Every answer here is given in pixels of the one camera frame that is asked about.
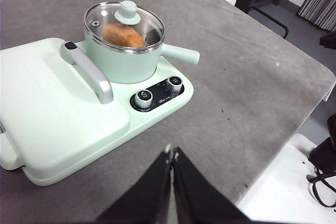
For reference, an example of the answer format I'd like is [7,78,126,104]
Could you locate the silver control knob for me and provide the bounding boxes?
[134,89,153,108]
[165,76,183,93]

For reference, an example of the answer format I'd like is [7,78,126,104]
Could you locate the silver griddle cover handle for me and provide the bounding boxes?
[60,41,114,104]

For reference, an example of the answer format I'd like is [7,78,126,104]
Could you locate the grey pleated curtain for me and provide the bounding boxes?
[296,0,336,33]

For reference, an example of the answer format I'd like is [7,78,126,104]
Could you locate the black equipment piece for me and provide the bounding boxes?
[319,31,336,49]

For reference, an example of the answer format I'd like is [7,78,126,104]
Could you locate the glass lid with green knob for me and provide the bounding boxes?
[83,0,165,55]

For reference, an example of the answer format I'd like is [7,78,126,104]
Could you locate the brown potato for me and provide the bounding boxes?
[102,23,145,48]

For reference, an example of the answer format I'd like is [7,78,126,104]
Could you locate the mint green pot with handle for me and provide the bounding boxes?
[83,24,201,84]

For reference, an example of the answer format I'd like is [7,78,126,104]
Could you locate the black cable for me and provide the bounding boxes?
[306,169,336,208]

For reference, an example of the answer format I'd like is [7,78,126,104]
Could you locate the mint green breakfast machine base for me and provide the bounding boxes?
[0,37,195,187]

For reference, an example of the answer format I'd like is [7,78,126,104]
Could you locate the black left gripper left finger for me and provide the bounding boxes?
[96,144,173,221]

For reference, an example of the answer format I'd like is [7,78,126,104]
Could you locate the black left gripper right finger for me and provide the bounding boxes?
[172,146,250,221]

